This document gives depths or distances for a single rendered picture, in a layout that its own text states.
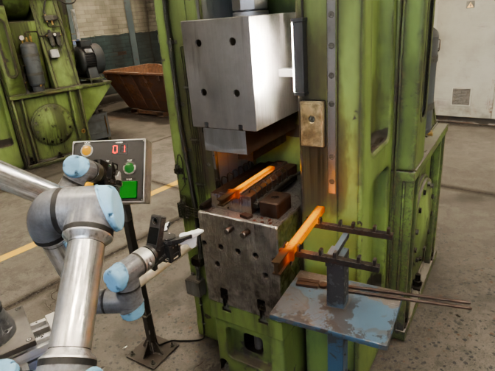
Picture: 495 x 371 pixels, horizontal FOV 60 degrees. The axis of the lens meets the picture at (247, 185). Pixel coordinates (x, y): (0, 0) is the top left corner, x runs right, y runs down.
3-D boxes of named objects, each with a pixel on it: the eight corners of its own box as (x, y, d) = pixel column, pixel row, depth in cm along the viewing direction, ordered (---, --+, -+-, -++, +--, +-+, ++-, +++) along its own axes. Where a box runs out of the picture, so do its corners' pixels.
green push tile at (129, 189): (136, 198, 184) (137, 180, 184) (119, 198, 185) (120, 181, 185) (138, 198, 185) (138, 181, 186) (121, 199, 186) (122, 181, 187)
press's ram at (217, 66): (277, 133, 155) (271, 14, 140) (192, 126, 175) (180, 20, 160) (322, 108, 188) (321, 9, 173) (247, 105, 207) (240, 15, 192)
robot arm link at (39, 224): (-2, 213, 100) (71, 326, 132) (44, 210, 99) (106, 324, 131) (18, 180, 108) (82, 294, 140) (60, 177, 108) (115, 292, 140)
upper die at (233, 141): (247, 154, 165) (245, 131, 162) (205, 150, 175) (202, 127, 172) (295, 128, 198) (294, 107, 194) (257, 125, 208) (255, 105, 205)
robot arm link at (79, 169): (55, 171, 141) (68, 149, 142) (73, 177, 152) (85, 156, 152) (74, 182, 140) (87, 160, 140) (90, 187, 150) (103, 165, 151)
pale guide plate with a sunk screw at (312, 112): (323, 147, 161) (323, 101, 154) (300, 145, 165) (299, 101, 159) (325, 146, 162) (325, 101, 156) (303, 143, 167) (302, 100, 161)
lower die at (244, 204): (252, 214, 174) (250, 195, 171) (211, 206, 185) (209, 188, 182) (297, 179, 207) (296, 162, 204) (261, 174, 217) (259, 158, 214)
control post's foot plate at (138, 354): (154, 372, 221) (151, 358, 218) (124, 358, 233) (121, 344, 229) (181, 345, 238) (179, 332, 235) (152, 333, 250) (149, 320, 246)
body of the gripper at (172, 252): (166, 250, 150) (141, 267, 140) (162, 228, 147) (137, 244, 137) (183, 255, 146) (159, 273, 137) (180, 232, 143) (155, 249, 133)
